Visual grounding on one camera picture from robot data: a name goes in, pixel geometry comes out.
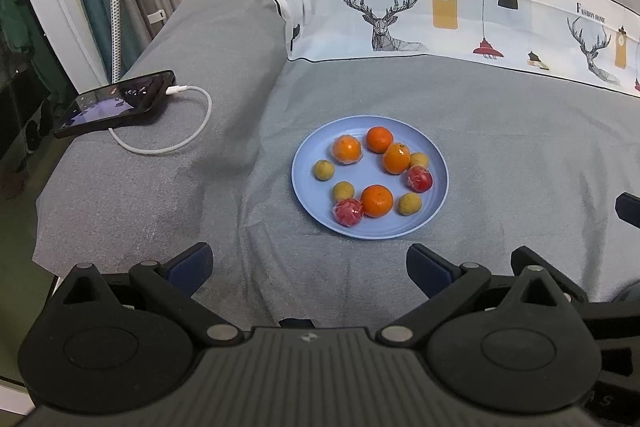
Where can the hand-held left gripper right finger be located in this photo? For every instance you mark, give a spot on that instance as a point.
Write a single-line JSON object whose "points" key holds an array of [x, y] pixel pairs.
{"points": [[430, 267]]}

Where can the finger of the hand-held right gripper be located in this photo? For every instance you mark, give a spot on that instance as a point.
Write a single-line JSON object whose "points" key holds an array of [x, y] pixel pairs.
{"points": [[570, 286], [630, 209]]}

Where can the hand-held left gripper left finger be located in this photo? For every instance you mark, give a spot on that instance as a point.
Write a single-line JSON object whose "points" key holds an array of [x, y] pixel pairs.
{"points": [[192, 264]]}

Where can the small yellow-green fruit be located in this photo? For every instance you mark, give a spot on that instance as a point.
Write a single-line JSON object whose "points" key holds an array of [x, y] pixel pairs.
{"points": [[409, 205], [323, 170], [343, 191], [419, 159]]}

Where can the smooth-wrapped red fruit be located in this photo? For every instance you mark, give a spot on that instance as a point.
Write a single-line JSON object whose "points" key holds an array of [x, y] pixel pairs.
{"points": [[420, 179]]}

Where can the crinkly-wrapped red fruit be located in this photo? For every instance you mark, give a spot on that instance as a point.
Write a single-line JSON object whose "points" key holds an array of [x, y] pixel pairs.
{"points": [[348, 212]]}

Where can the blue plate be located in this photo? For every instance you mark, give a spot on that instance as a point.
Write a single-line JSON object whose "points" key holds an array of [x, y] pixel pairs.
{"points": [[370, 172]]}

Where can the plastic-wrapped orange tangerine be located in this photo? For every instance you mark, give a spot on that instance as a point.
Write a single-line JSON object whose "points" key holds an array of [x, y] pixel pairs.
{"points": [[346, 149]]}

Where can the grey bed sheet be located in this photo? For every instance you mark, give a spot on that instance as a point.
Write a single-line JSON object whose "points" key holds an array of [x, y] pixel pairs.
{"points": [[500, 132]]}

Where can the black smartphone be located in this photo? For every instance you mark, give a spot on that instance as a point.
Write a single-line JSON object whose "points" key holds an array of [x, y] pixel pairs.
{"points": [[115, 102]]}

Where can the grey pillow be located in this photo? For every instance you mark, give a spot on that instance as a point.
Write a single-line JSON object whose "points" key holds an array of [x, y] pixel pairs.
{"points": [[200, 57]]}

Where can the green hanging garment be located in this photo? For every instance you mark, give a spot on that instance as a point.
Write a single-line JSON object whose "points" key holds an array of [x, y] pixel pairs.
{"points": [[12, 22]]}

